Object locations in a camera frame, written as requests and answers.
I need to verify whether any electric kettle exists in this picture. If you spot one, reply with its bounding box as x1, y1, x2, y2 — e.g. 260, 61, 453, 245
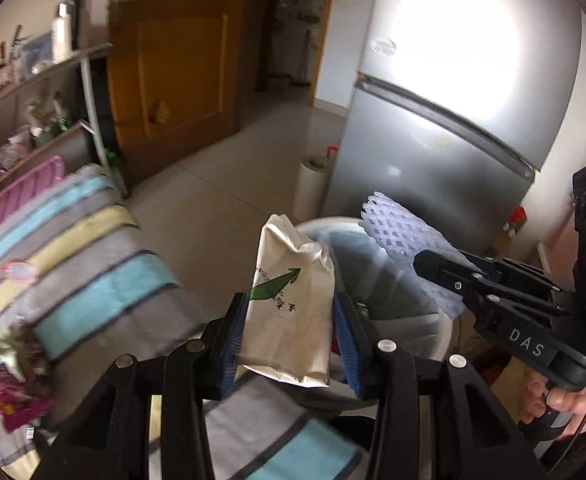
58, 0, 86, 52

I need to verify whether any white waste bin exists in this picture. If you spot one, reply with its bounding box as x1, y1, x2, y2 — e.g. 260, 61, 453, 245
293, 216, 456, 411

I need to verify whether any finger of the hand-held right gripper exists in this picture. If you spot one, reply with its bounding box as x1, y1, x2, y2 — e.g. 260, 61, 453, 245
413, 249, 569, 318
460, 254, 574, 293

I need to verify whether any purple snack wrapper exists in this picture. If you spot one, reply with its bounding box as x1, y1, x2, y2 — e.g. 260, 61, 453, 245
0, 370, 56, 433

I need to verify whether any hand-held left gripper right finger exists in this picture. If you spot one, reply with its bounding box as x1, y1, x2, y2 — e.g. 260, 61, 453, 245
332, 291, 549, 480

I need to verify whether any wooden door frame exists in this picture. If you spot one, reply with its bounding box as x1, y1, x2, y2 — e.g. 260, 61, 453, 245
255, 0, 341, 108

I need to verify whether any wooden door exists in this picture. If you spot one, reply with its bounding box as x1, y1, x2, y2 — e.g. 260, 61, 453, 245
107, 0, 239, 186

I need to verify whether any pink-lidded plastic cup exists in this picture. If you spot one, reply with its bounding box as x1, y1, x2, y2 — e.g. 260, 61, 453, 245
2, 258, 40, 282

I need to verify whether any white plastic bag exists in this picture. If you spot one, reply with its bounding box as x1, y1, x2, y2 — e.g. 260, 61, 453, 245
28, 97, 56, 131

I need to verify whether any green food packet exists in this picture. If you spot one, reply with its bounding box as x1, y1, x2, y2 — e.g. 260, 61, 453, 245
53, 92, 71, 131

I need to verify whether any translucent bin liner bag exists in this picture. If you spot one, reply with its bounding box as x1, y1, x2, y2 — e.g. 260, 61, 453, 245
318, 225, 441, 321

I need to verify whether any clear storage box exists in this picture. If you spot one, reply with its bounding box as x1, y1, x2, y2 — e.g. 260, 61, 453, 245
15, 30, 56, 76

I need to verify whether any red plastic bag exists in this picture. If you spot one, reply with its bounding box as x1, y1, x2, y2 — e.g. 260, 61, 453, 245
506, 205, 529, 233

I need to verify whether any person's right hand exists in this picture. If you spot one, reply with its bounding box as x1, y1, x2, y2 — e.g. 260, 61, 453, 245
520, 379, 586, 430

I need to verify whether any metal shelf rack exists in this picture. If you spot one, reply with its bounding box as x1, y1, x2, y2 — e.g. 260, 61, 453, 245
0, 42, 128, 201

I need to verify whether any beige paper bag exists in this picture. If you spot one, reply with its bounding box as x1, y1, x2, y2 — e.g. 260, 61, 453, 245
236, 214, 336, 390

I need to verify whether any silver refrigerator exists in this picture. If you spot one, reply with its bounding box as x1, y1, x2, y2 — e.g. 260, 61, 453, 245
320, 0, 584, 261

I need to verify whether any metal door handle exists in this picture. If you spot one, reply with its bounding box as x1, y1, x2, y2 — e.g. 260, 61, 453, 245
109, 0, 144, 28

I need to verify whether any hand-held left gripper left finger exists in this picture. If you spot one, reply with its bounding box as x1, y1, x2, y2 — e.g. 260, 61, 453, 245
38, 292, 250, 480

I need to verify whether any knotted clear plastic bag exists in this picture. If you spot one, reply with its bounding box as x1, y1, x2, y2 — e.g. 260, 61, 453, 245
0, 127, 31, 171

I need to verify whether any striped tablecloth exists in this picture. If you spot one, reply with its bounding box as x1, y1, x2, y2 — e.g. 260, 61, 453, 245
0, 162, 364, 480

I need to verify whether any pink plastic tray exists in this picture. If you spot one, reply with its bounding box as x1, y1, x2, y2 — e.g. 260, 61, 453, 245
0, 155, 66, 246

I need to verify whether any white paper roll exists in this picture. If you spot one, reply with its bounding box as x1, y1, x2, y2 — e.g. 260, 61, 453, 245
293, 157, 331, 221

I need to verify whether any dark brown snack wrapper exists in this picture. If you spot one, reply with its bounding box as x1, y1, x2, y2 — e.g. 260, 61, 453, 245
0, 317, 54, 381

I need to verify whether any large white foam net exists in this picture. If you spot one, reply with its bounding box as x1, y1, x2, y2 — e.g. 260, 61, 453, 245
360, 191, 471, 318

